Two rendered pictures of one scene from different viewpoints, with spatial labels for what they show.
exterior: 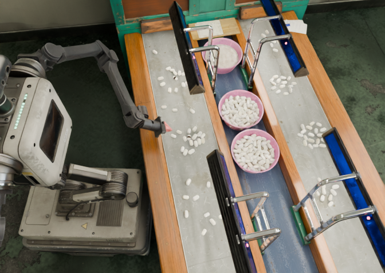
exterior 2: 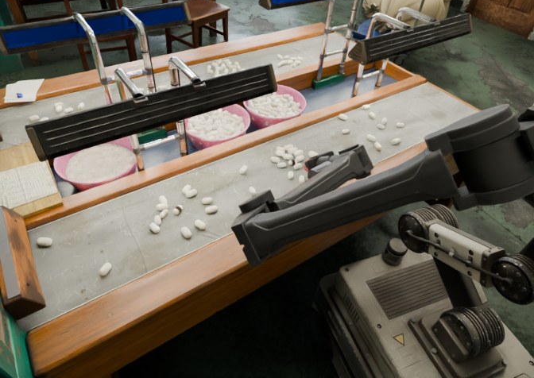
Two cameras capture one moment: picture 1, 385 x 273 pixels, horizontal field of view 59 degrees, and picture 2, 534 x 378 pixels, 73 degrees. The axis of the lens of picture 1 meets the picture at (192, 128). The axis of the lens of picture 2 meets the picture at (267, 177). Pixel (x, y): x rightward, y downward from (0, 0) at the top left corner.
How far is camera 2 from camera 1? 1.84 m
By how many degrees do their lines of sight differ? 63
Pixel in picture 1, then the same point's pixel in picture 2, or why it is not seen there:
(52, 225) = (518, 364)
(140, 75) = (192, 268)
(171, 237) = not seen: hidden behind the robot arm
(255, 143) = (261, 106)
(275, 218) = (332, 97)
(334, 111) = (187, 56)
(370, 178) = (258, 40)
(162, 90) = (214, 222)
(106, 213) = (434, 287)
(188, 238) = (416, 136)
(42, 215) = not seen: outside the picture
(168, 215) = (414, 152)
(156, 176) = not seen: hidden behind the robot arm
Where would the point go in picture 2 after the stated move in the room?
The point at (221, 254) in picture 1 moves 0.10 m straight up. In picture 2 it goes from (407, 112) to (415, 91)
